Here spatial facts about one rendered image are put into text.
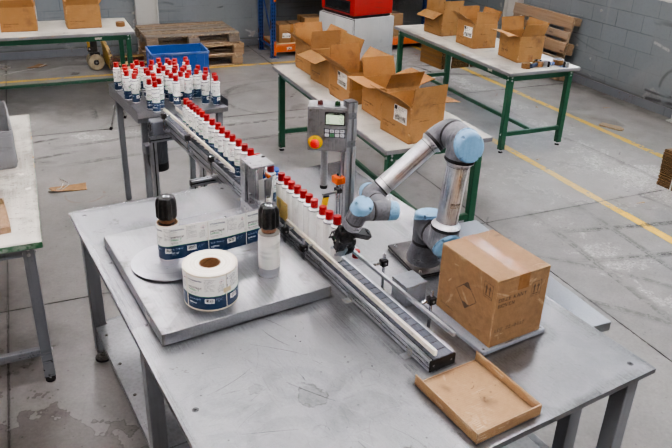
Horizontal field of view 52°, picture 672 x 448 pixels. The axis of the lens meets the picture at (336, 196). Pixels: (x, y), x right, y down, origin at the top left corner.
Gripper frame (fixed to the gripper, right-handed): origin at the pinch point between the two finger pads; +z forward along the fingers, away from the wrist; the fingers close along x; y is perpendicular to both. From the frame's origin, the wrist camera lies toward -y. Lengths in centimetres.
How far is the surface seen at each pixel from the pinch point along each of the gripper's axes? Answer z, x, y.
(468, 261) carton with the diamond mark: -42, 37, -19
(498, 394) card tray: -35, 80, -7
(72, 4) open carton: 270, -487, -10
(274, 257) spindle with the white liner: -1.3, -4.9, 28.2
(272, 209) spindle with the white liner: -18.5, -15.9, 28.5
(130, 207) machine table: 59, -82, 58
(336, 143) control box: -23.8, -36.9, -8.2
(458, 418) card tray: -39, 82, 13
